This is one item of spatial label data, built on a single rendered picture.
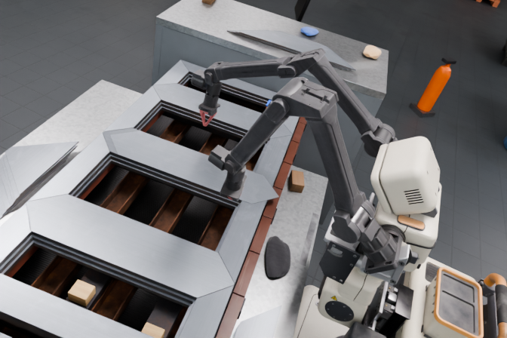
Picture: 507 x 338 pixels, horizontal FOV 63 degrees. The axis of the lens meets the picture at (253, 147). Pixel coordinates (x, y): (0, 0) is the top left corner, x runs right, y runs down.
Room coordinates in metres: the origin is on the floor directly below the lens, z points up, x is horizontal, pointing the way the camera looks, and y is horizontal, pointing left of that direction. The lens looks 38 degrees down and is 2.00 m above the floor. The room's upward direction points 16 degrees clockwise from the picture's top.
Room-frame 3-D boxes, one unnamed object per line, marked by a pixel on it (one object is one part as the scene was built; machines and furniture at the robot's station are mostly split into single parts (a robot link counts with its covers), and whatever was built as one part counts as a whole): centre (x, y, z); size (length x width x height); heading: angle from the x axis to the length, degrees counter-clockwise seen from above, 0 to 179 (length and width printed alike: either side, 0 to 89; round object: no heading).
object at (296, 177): (1.50, -0.24, 0.71); 0.10 x 0.06 x 0.05; 7
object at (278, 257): (1.04, -0.21, 0.70); 0.20 x 0.10 x 0.03; 5
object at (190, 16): (2.33, 0.02, 1.03); 1.30 x 0.60 x 0.04; 83
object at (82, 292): (0.64, 0.38, 0.79); 0.06 x 0.05 x 0.04; 83
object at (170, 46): (2.06, 0.06, 0.51); 1.30 x 0.04 x 1.01; 83
